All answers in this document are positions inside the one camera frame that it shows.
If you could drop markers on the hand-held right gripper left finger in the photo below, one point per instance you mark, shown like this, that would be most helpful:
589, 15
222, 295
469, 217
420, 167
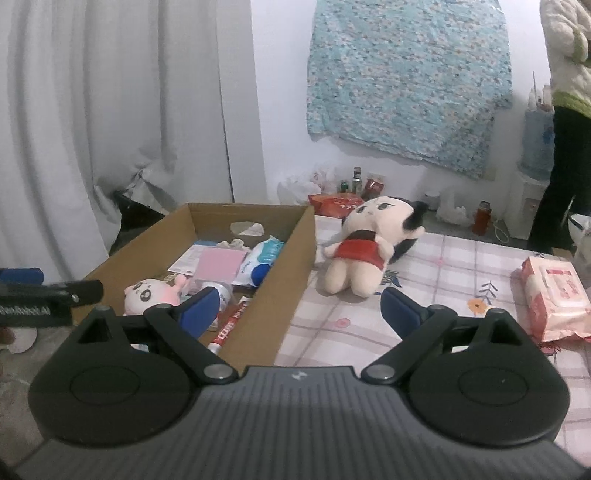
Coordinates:
203, 310

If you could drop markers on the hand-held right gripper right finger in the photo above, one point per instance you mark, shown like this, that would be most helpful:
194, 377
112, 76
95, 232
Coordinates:
401, 314

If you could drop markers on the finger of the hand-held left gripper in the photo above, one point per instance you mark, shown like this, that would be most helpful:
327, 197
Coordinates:
69, 291
21, 276

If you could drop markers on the white tape roll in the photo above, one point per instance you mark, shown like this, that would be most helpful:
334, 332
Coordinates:
225, 290

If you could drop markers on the red toothpaste tube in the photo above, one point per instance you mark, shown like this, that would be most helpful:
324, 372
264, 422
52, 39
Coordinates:
231, 325

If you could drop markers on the pink sponge pad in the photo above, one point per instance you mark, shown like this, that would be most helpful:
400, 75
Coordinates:
219, 263

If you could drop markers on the small pink plush toy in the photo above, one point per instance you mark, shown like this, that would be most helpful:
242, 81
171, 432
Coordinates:
147, 293

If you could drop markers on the blue wet wipes pack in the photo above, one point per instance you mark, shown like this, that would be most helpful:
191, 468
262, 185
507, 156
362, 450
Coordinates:
261, 258

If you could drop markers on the cardboard box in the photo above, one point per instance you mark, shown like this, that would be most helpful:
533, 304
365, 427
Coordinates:
281, 286

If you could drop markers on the plush doll with red shirt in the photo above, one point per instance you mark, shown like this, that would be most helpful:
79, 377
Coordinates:
364, 240

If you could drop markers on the white paper card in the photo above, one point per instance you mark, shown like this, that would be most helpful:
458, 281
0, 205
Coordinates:
184, 261

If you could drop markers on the checked tablecloth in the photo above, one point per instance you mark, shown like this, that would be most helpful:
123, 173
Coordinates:
461, 258

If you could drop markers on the white plastic bag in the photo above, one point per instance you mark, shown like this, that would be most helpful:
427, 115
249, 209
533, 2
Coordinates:
300, 189
455, 210

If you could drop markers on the red snack bag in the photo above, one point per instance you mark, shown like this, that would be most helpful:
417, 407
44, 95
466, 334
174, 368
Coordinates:
337, 204

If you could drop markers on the dark glass bottle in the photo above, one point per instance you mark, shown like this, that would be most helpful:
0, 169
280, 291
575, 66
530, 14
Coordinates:
357, 182

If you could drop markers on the pink wet wipes pack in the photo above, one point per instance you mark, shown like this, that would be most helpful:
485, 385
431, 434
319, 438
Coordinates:
556, 295

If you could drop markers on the white water dispenser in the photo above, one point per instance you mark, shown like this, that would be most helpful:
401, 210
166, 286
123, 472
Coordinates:
524, 207

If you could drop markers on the white curtain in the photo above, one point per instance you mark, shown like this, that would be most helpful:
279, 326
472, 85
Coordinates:
106, 115

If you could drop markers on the blue water jug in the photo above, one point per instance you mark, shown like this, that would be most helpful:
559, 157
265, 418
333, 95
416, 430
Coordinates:
538, 143

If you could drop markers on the small white bottle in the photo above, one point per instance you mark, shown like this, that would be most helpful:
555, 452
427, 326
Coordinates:
545, 99

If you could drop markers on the blue patterned wall cloth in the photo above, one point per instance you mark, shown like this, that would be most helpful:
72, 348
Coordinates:
406, 78

